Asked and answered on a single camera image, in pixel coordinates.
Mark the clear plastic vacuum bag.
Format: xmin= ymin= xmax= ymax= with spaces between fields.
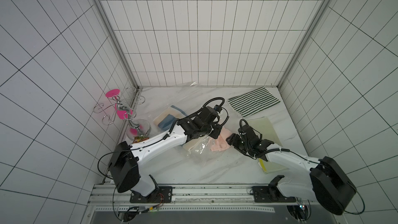
xmin=131 ymin=85 xmax=242 ymax=165

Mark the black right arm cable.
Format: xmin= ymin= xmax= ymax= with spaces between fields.
xmin=343 ymin=181 xmax=366 ymax=216

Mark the green white striped towel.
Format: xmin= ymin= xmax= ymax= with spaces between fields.
xmin=228 ymin=87 xmax=280 ymax=117

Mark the pink towel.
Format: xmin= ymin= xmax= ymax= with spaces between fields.
xmin=210 ymin=127 xmax=233 ymax=151

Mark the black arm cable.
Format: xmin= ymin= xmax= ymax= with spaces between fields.
xmin=97 ymin=150 xmax=131 ymax=181
xmin=343 ymin=181 xmax=366 ymax=216

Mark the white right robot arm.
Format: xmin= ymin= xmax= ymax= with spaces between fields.
xmin=226 ymin=120 xmax=357 ymax=215

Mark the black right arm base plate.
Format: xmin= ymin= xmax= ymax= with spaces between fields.
xmin=250 ymin=175 xmax=296 ymax=203

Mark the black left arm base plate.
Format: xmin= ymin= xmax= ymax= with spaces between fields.
xmin=130 ymin=175 xmax=173 ymax=204

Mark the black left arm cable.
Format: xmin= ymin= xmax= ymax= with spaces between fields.
xmin=97 ymin=150 xmax=131 ymax=181

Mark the pale yellow folded towel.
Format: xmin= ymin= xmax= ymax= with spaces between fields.
xmin=247 ymin=117 xmax=287 ymax=174

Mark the colourful snack packet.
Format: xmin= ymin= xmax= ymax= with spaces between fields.
xmin=134 ymin=136 xmax=149 ymax=143

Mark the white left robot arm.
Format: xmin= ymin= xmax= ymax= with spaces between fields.
xmin=108 ymin=105 xmax=229 ymax=198

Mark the aluminium mounting rail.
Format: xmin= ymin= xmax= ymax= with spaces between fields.
xmin=81 ymin=183 xmax=347 ymax=224

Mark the blue and beige towel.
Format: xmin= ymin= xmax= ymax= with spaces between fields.
xmin=153 ymin=105 xmax=187 ymax=131

